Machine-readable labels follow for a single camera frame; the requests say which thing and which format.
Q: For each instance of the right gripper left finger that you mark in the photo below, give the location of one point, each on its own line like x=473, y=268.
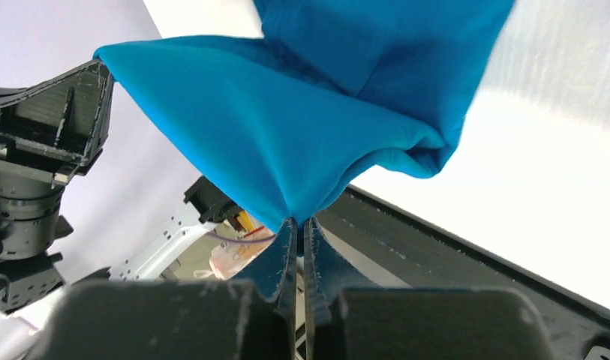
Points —
x=267, y=315

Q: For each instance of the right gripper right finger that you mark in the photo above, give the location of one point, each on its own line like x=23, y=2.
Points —
x=326, y=274

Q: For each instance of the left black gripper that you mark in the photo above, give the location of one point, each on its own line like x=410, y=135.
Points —
x=57, y=128

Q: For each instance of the blue t shirt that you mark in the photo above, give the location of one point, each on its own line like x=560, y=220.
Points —
x=283, y=123

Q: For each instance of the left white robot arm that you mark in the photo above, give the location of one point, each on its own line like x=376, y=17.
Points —
x=86, y=182

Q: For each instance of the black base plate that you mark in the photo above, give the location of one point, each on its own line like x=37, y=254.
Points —
x=422, y=254

